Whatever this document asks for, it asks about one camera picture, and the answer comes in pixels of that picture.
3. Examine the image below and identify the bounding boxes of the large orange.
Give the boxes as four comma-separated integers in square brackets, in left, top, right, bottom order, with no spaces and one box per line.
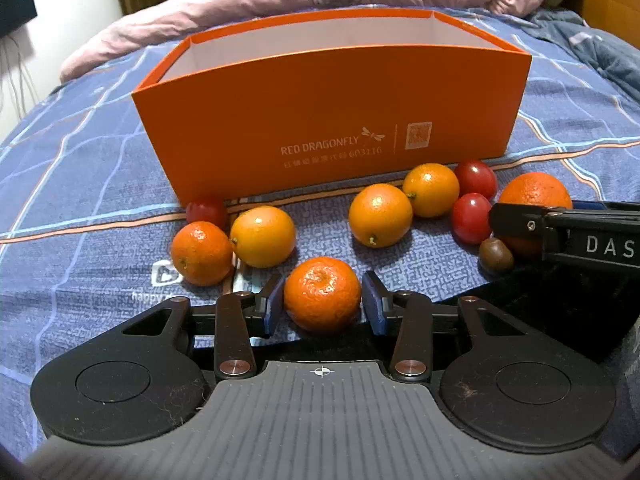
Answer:
[498,171,574,255]

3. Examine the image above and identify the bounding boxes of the brown chestnut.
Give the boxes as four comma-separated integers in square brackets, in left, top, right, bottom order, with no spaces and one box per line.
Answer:
[478,237,513,274]

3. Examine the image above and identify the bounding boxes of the red cherry tomato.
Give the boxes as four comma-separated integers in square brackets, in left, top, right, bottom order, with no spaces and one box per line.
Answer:
[454,160,498,200]
[186,197,228,230]
[450,193,491,245]

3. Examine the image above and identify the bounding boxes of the mandarin orange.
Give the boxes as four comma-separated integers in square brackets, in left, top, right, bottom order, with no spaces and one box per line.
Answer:
[284,257,361,332]
[170,221,233,287]

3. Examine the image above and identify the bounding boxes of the yellow orange kumquat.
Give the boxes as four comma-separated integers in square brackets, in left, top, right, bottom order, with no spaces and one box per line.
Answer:
[230,206,296,268]
[402,162,460,218]
[348,183,413,248]

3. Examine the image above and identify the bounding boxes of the grey blue crumpled blanket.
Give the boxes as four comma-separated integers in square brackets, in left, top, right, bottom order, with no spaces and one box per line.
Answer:
[524,9,640,102]

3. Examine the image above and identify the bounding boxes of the orange cardboard shoe box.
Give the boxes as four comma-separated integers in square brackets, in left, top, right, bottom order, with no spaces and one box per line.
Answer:
[132,8,532,204]

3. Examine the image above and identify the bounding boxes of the pink floral duvet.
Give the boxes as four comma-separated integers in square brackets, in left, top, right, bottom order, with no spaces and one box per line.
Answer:
[58,0,552,85]

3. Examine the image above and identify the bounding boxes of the television cables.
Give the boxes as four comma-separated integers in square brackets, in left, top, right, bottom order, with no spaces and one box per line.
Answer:
[0,34,39,122]

